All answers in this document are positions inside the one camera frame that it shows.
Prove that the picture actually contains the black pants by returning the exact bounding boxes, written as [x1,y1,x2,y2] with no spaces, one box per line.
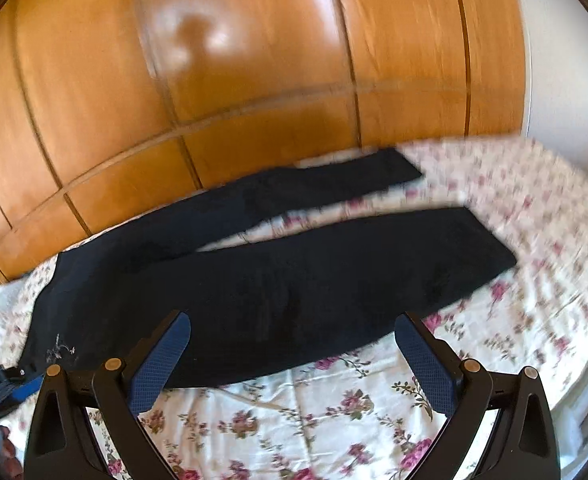
[18,148,516,388]

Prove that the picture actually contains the floral bedspread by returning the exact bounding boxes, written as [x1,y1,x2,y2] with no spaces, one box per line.
[0,136,588,479]

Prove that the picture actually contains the wooden wardrobe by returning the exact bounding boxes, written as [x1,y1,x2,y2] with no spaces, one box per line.
[0,0,526,283]

